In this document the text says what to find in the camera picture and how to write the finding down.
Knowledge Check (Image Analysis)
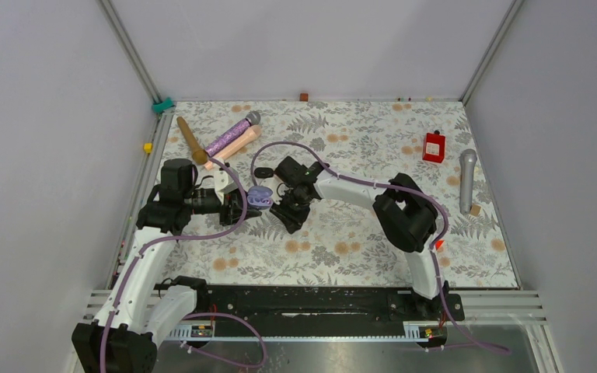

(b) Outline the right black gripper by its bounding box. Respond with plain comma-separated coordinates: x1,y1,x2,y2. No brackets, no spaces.
270,190,312,235

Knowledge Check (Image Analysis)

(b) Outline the purple earbud case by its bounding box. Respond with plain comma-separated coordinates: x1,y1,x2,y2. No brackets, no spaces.
246,186,274,210

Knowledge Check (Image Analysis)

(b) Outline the black earbud charging case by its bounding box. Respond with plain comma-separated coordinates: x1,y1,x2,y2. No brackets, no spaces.
253,167,274,179

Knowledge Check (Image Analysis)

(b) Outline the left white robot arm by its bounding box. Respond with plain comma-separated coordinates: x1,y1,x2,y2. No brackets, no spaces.
72,159,249,372

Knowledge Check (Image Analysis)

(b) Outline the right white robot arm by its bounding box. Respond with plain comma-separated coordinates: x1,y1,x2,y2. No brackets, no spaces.
271,156,447,320

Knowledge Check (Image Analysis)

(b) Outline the brown toy microphone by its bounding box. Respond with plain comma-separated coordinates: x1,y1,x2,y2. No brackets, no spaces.
176,117,209,166

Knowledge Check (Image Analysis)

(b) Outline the pink toy microphone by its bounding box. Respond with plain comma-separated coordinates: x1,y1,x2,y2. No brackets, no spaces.
204,124,262,169

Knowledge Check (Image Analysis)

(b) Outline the purple glitter toy microphone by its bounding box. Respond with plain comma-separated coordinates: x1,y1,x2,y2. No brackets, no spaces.
205,110,261,156

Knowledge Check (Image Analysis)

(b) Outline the red triangle block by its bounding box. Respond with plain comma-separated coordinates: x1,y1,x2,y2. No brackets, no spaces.
435,239,445,252

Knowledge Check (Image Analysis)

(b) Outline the red square box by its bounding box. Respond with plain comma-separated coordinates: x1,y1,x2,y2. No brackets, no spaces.
422,130,446,163

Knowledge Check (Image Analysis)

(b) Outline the beige small cube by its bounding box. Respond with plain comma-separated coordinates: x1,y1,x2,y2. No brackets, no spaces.
470,204,482,216

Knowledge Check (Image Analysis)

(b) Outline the silver toy microphone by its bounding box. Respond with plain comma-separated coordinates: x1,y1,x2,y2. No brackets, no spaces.
459,148,477,214

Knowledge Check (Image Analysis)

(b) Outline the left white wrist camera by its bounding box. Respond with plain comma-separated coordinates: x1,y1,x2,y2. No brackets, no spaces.
213,167,238,197

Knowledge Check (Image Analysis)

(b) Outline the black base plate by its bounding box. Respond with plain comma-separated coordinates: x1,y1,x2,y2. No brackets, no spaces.
161,274,466,340

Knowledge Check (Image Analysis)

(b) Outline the teal corner bracket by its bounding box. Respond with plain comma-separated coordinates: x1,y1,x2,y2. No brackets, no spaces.
152,97,175,115

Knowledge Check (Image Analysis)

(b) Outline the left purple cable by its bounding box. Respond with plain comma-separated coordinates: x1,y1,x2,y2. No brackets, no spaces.
98,157,269,373

